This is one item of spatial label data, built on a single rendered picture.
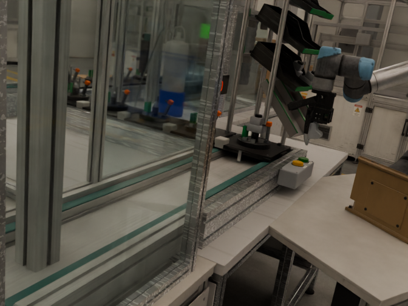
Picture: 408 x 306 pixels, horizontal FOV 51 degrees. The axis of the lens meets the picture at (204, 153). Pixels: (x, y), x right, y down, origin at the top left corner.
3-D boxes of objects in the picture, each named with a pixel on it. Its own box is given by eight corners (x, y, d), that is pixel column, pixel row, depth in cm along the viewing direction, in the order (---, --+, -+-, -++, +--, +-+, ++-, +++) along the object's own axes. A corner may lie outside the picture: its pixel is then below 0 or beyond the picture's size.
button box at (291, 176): (311, 176, 169) (314, 161, 167) (294, 189, 151) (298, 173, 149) (294, 171, 172) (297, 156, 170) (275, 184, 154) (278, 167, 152)
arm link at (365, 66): (373, 73, 157) (342, 68, 161) (376, 53, 147) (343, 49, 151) (368, 91, 154) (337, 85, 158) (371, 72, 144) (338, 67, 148)
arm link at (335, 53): (342, 48, 148) (317, 45, 151) (336, 80, 151) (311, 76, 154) (345, 48, 155) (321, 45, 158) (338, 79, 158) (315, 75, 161)
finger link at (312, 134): (316, 149, 159) (322, 125, 157) (301, 145, 162) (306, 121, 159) (319, 147, 162) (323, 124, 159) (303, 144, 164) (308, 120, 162)
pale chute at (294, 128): (303, 135, 199) (311, 130, 196) (289, 138, 189) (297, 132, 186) (274, 84, 205) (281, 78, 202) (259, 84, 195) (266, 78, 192)
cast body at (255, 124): (265, 132, 175) (268, 115, 173) (261, 133, 171) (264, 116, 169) (246, 127, 179) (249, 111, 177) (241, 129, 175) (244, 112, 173)
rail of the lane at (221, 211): (303, 172, 186) (308, 148, 183) (201, 249, 109) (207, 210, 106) (291, 169, 188) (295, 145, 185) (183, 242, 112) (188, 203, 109)
